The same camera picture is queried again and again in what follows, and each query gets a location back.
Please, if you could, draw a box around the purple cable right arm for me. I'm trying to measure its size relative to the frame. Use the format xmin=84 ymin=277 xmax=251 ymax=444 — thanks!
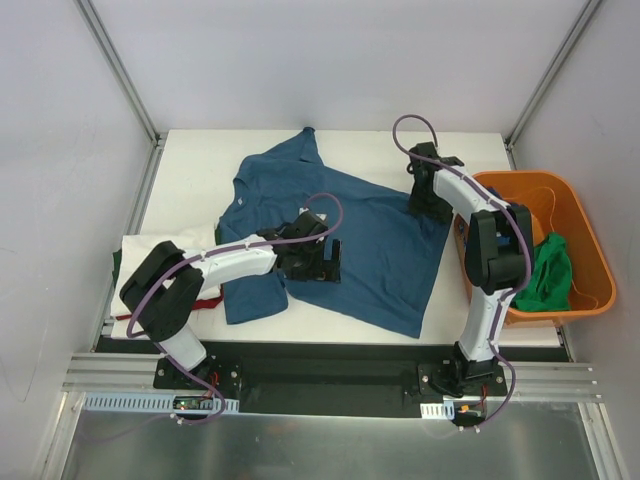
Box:
xmin=392 ymin=114 xmax=532 ymax=435

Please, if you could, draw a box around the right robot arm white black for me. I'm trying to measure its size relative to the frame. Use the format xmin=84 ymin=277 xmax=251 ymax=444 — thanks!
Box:
xmin=407 ymin=142 xmax=533 ymax=398

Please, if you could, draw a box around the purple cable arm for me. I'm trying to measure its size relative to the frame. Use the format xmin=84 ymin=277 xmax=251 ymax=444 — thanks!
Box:
xmin=89 ymin=192 xmax=345 ymax=444
xmin=392 ymin=114 xmax=532 ymax=435

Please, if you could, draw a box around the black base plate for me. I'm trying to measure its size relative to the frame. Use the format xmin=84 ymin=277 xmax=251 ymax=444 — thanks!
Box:
xmin=94 ymin=334 xmax=511 ymax=415

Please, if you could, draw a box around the right grey cable duct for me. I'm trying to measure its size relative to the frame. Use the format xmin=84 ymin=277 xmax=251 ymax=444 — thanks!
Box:
xmin=420 ymin=401 xmax=455 ymax=421

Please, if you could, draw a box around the orange plastic basket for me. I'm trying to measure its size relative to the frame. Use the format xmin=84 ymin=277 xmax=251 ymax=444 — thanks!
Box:
xmin=474 ymin=170 xmax=617 ymax=328

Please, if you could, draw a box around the left aluminium frame post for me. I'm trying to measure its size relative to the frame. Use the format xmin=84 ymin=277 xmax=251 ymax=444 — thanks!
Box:
xmin=74 ymin=0 xmax=166 ymax=149

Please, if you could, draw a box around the aluminium frame post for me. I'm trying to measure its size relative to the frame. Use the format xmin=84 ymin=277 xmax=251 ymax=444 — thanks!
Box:
xmin=504 ymin=0 xmax=605 ymax=152
xmin=74 ymin=0 xmax=166 ymax=149

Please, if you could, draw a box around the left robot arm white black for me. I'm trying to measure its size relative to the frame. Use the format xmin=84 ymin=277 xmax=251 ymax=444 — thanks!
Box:
xmin=119 ymin=209 xmax=342 ymax=390

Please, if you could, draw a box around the left grey cable duct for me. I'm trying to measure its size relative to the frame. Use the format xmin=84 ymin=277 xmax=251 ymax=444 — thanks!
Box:
xmin=84 ymin=393 xmax=240 ymax=415

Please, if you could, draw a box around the grey cable duct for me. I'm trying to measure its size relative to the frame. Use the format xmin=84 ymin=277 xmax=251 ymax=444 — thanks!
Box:
xmin=420 ymin=401 xmax=455 ymax=421
xmin=84 ymin=393 xmax=240 ymax=415

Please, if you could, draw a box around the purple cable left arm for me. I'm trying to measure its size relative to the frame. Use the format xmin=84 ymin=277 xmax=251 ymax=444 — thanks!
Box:
xmin=89 ymin=192 xmax=345 ymax=444

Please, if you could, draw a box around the white folded t shirt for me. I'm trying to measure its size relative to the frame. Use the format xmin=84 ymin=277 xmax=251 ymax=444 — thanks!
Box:
xmin=110 ymin=223 xmax=217 ymax=318

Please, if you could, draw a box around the dark green folded t shirt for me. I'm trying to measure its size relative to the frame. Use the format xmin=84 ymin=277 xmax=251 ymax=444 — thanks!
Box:
xmin=112 ymin=249 xmax=122 ymax=286

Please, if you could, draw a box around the right aluminium frame post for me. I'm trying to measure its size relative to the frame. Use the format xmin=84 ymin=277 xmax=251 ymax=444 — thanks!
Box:
xmin=504 ymin=0 xmax=605 ymax=152

